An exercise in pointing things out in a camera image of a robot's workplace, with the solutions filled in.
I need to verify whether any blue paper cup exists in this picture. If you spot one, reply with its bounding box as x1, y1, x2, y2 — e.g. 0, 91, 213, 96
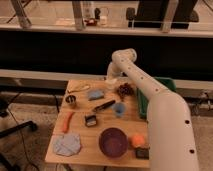
112, 102, 126, 117

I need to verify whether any small metal cup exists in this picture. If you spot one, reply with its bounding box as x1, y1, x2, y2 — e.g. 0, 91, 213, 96
65, 95, 76, 107

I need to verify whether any black office chair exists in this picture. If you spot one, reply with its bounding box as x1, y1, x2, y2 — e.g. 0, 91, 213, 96
126, 0, 199, 29

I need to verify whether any brown grape bunch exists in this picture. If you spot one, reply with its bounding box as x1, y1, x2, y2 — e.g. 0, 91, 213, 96
116, 83, 134, 99

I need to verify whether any black white small box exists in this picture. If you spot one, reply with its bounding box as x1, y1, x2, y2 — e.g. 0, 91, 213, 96
85, 115, 97, 127

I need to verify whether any orange carrot toy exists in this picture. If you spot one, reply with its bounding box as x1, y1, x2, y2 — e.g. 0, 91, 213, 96
62, 112, 75, 133

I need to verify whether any black chair base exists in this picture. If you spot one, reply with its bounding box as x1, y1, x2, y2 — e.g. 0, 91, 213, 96
0, 98, 38, 171

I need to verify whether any green tray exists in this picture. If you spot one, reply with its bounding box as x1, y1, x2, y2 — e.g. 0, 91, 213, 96
136, 77, 176, 119

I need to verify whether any dark small block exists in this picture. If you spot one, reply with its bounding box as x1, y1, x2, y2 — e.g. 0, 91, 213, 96
135, 147, 149, 159

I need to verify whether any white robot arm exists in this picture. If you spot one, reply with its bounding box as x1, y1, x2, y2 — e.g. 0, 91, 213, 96
106, 48, 199, 171

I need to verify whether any blue folded cloth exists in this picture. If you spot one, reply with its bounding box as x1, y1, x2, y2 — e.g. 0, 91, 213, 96
53, 133, 81, 157

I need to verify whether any blue sponge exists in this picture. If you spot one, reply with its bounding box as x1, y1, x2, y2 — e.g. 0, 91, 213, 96
88, 90, 104, 101

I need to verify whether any orange ball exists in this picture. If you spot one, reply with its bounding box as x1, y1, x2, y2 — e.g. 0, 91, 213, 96
131, 134, 145, 148

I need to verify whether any purple bowl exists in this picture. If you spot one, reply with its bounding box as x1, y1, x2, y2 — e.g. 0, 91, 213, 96
99, 127, 128, 158

